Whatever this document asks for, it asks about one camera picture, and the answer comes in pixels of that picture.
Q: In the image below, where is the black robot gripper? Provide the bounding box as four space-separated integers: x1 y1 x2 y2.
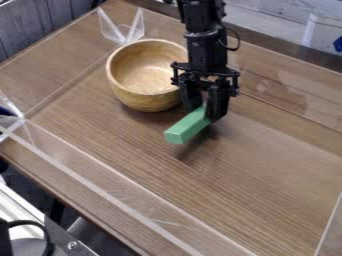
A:
172 27 241 122

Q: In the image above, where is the green rectangular block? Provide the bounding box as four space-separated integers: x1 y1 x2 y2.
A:
165 106 210 144

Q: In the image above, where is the brown wooden bowl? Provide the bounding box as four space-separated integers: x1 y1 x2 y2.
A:
106 39 188 112

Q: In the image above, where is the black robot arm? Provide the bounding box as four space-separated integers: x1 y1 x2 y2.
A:
172 0 241 122

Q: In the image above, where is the clear acrylic table fence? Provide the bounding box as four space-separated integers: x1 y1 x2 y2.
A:
0 12 342 256

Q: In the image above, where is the white bucket in background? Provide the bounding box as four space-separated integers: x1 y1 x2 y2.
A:
303 13 342 56

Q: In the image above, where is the clear acrylic corner bracket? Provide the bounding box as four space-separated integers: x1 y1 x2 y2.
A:
97 8 146 46

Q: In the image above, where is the metal bracket with screw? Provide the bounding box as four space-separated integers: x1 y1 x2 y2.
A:
46 222 99 256

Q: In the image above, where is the black cable loop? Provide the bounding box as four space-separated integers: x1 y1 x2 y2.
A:
6 219 57 256

